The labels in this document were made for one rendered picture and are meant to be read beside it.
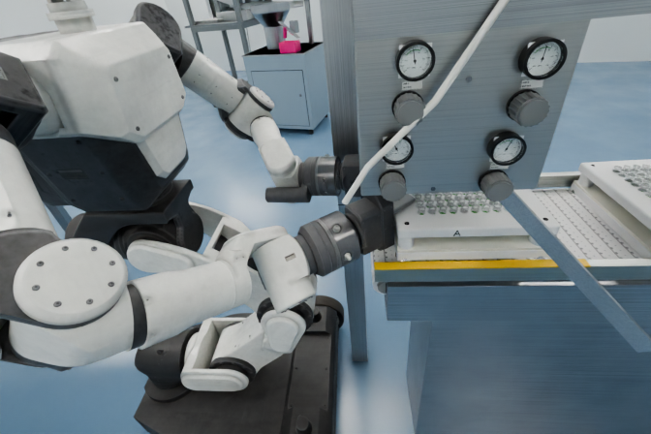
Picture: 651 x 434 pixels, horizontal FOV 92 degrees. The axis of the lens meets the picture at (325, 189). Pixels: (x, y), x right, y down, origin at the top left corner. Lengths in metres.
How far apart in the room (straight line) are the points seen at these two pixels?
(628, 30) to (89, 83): 5.75
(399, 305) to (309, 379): 0.61
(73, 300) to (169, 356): 0.87
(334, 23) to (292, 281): 0.47
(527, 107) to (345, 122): 0.42
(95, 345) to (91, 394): 1.36
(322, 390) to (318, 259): 0.73
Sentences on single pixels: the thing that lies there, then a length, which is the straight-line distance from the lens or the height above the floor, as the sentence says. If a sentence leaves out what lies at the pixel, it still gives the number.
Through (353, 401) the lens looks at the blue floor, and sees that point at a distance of 1.35.
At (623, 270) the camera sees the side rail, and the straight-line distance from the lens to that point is 0.70.
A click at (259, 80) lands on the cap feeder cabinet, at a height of 0.53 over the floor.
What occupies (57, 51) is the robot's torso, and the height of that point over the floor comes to 1.21.
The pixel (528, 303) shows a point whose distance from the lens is 0.69.
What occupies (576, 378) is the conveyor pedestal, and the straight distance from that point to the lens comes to 1.07.
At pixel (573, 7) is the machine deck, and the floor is 1.21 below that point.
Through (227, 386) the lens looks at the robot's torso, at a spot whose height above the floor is 0.28.
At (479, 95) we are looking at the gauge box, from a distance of 0.39.
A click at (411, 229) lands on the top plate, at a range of 0.53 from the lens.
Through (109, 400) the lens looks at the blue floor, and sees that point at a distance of 1.67.
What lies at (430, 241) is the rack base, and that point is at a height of 0.86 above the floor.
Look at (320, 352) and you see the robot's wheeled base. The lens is 1.22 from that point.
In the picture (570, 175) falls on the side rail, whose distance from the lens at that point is 0.90.
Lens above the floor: 1.25
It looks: 33 degrees down
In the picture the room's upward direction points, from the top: 7 degrees counter-clockwise
